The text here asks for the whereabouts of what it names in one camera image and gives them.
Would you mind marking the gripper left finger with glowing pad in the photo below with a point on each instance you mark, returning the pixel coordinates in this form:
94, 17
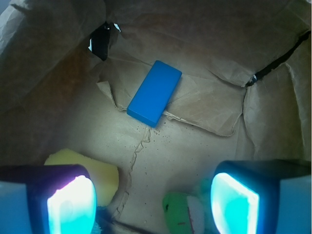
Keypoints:
55, 199

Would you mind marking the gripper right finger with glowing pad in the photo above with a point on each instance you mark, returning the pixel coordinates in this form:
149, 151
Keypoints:
262, 197

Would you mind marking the blue rectangular block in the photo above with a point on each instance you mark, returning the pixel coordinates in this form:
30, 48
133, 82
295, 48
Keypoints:
153, 95

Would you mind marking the teal microfiber cloth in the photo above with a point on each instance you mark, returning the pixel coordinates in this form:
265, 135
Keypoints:
102, 224

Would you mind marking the yellow sponge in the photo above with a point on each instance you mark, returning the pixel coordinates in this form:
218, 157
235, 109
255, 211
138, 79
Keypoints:
104, 176

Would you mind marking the green plush frog toy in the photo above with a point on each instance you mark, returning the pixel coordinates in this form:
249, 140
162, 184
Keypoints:
189, 213

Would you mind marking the brown paper bag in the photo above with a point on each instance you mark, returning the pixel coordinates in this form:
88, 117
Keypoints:
70, 68

